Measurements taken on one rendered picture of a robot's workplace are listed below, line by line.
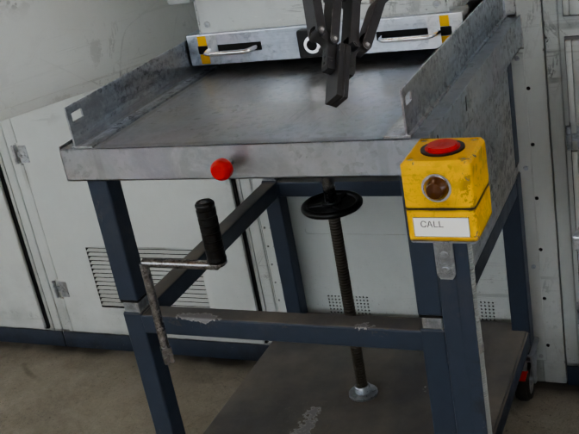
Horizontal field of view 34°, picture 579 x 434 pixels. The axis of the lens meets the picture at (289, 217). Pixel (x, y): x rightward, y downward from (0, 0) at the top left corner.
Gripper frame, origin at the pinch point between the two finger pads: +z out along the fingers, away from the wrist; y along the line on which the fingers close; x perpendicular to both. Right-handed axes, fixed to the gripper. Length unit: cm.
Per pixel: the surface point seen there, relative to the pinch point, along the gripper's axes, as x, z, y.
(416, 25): 32, -34, 30
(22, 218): 163, -30, -12
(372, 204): 85, -24, 53
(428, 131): 10.9, -2.6, 19.7
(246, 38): 56, -37, 8
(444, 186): -8.5, 14.9, 9.5
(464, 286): 0.0, 22.4, 18.2
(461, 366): 6.9, 30.1, 22.7
